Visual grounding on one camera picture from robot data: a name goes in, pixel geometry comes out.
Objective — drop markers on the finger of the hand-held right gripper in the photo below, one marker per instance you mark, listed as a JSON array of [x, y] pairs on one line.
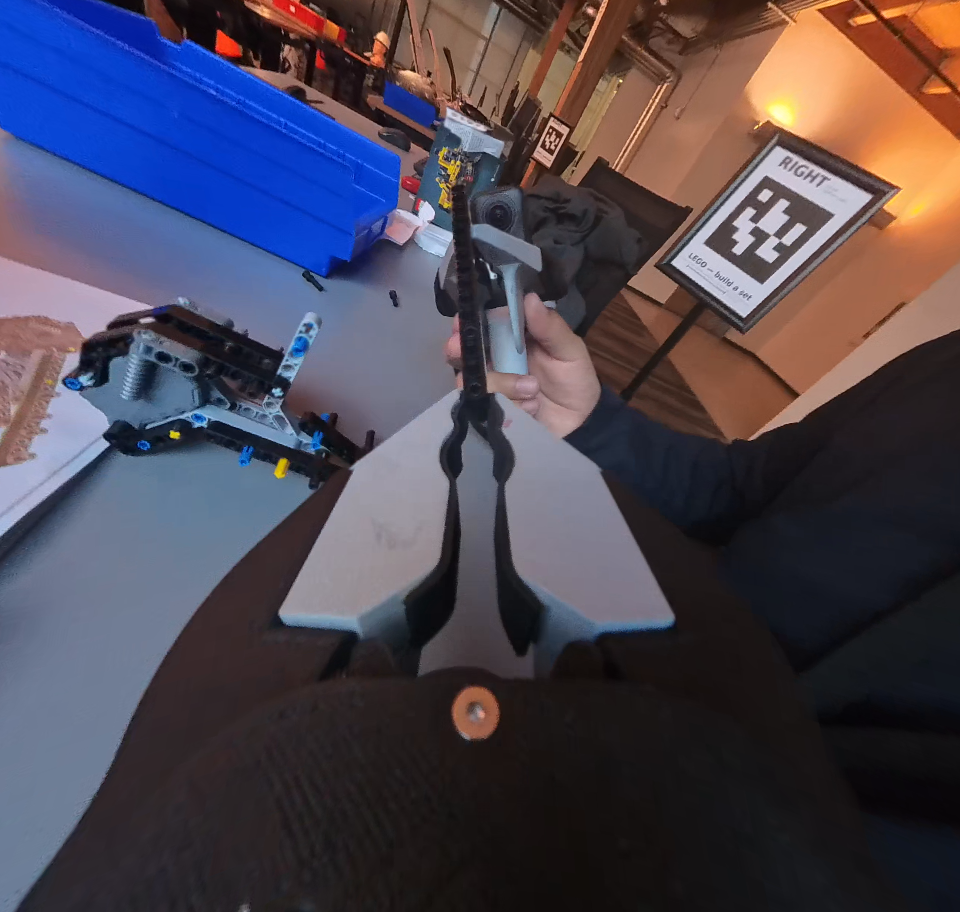
[[510, 246], [448, 286]]

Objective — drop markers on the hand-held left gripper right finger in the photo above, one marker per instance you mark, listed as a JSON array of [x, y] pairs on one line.
[[585, 545]]

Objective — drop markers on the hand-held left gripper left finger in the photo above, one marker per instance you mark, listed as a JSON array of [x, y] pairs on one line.
[[375, 537]]

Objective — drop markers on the long black lego beam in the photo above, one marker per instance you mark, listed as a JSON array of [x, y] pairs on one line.
[[469, 312]]

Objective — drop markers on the black grey lego assembly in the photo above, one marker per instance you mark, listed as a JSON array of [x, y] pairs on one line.
[[172, 361]]

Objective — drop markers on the person's right forearm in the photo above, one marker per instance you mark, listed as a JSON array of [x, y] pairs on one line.
[[750, 440]]

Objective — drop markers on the lego box with yellow vehicle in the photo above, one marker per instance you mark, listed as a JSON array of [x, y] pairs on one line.
[[442, 162]]

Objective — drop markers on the lego instruction booklet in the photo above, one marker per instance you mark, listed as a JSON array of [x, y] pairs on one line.
[[37, 305]]

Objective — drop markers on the person's right hand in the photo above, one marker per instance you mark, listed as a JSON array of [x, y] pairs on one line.
[[559, 380]]

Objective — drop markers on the small white container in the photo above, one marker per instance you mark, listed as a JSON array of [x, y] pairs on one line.
[[401, 228], [435, 241]]

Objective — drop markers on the black jacket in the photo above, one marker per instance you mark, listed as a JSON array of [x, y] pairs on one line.
[[577, 245]]

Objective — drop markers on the small tag sign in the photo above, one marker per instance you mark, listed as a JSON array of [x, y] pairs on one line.
[[553, 140]]

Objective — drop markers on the black chair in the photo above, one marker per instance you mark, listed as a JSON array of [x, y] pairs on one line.
[[660, 230]]

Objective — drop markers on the small blue bin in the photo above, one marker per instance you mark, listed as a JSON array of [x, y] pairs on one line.
[[409, 99]]

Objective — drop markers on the framed sign on black stand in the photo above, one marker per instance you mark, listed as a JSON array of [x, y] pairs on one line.
[[780, 230]]

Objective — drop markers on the large blue storage bin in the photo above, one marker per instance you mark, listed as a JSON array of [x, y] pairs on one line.
[[187, 140]]

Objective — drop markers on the person's dark clothed body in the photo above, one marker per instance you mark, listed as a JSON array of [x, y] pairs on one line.
[[862, 664]]

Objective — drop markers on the wooden storage shelf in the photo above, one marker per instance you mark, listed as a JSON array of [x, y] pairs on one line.
[[285, 12]]

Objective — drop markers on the wooden support post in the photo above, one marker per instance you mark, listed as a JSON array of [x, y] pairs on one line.
[[600, 42]]

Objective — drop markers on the wall lamp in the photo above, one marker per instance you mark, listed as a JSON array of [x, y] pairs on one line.
[[778, 113]]

